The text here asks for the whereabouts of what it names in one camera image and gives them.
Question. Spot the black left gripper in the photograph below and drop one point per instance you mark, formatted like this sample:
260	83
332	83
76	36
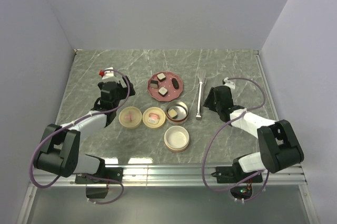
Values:
124	90

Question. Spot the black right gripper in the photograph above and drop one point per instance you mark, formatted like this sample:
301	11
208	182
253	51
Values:
208	103

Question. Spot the metal tongs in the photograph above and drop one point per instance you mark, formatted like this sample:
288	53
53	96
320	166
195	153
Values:
202	81

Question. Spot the sushi piece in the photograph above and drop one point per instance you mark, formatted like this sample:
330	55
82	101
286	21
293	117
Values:
163	91
172	113
153	84
161	77

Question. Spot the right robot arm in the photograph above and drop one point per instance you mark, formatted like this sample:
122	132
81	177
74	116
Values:
279	147

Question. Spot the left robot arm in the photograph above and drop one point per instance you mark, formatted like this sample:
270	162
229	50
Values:
58	150

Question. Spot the steel lunch box tier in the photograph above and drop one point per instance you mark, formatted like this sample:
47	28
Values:
182	110

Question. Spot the cream lunch box tier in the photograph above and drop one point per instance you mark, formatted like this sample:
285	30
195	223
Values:
176	138

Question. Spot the cream lid with pink knob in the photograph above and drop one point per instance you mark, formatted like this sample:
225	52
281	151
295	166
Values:
130	117

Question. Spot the black spiky sea cucumber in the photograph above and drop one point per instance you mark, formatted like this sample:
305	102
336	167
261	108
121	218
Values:
175	83

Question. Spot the cream lid with barcode label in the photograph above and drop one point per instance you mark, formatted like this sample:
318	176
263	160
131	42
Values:
154	117

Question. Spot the pink dotted plate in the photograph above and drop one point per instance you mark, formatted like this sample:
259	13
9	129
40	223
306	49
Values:
172	92

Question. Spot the sushi piece front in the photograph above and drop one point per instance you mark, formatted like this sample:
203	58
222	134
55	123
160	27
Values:
163	91

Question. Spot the sushi piece back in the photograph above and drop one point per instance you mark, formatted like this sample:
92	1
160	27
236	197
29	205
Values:
161	77

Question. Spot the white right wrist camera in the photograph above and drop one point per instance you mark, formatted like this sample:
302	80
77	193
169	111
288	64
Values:
228	83

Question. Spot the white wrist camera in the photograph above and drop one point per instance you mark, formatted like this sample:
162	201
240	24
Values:
108	75
228	83

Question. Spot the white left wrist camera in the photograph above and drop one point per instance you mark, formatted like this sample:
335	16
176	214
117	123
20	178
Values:
108	75

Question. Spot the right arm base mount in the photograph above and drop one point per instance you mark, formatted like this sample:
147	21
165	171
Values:
230	174

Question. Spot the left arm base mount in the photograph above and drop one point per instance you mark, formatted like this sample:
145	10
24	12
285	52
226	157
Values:
104	176

